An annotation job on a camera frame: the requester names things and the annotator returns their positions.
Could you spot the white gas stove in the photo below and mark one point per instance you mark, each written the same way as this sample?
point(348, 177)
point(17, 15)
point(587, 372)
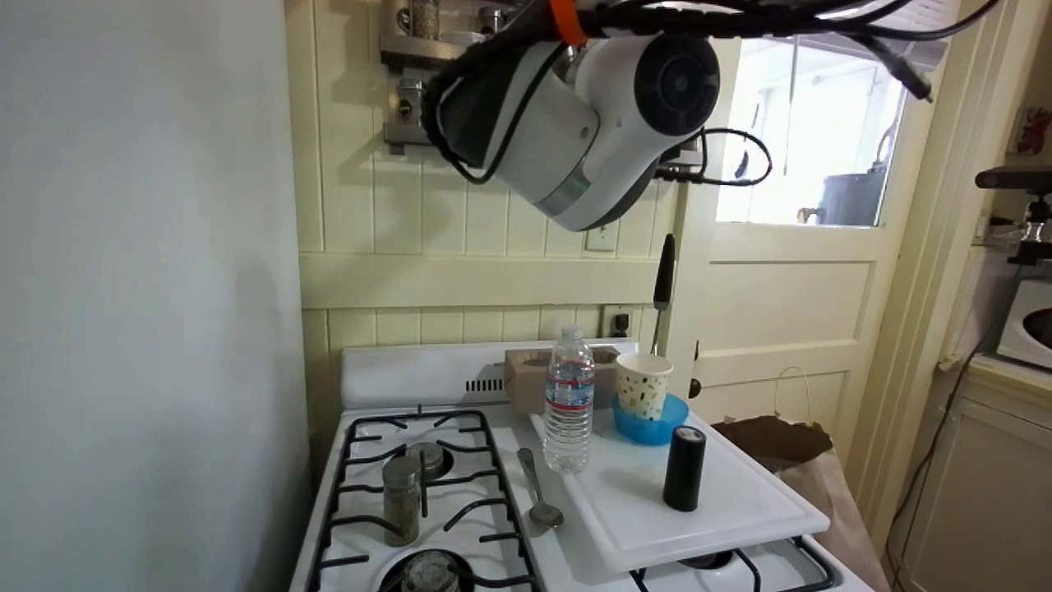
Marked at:
point(440, 378)

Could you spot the cream light switch plate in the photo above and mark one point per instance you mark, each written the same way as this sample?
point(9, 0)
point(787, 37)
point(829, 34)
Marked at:
point(604, 240)

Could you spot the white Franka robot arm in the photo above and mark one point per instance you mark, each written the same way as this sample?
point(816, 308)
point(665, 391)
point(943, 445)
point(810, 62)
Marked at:
point(594, 120)

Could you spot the black cylindrical grinder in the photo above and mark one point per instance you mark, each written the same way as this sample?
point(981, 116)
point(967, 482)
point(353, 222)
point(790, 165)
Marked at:
point(684, 471)

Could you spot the dotted paper cup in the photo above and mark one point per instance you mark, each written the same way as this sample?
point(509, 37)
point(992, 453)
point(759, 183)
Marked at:
point(644, 381)

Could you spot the white cutting board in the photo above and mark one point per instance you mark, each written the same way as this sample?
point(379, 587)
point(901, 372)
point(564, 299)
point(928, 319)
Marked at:
point(659, 527)

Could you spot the metal spoon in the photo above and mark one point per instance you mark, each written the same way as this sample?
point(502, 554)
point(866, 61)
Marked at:
point(545, 515)

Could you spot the gray bin outside window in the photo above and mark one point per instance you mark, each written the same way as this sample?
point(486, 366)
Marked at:
point(855, 198)

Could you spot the wall power outlet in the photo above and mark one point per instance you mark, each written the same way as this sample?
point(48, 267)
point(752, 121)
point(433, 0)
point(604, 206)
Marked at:
point(621, 322)

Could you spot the clear plastic water bottle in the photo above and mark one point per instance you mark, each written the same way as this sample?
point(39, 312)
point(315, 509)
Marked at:
point(569, 405)

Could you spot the blue plastic bowl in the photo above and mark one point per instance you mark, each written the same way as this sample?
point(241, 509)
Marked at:
point(659, 429)

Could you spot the glass jar brown seeds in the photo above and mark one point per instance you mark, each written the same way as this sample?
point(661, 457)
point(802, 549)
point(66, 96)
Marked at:
point(410, 103)

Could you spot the brown paper bag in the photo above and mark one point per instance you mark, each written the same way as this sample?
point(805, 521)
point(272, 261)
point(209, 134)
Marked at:
point(833, 515)

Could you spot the black stove burner grate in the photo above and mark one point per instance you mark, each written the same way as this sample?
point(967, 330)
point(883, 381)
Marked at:
point(415, 416)

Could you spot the cream kitchen cabinet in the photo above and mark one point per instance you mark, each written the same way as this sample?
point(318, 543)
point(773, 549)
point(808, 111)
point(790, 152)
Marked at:
point(988, 495)

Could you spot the squat glass jar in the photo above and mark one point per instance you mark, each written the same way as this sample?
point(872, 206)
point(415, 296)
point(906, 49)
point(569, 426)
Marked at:
point(415, 20)

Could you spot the white refrigerator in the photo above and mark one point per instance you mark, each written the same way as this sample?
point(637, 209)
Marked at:
point(142, 274)

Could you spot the white microwave oven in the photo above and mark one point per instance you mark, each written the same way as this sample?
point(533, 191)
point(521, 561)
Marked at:
point(1032, 322)

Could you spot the cream door with window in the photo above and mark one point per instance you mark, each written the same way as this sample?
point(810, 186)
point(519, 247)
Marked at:
point(790, 316)

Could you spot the brown cardboard box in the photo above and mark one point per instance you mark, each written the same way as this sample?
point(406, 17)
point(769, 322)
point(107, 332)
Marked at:
point(528, 378)

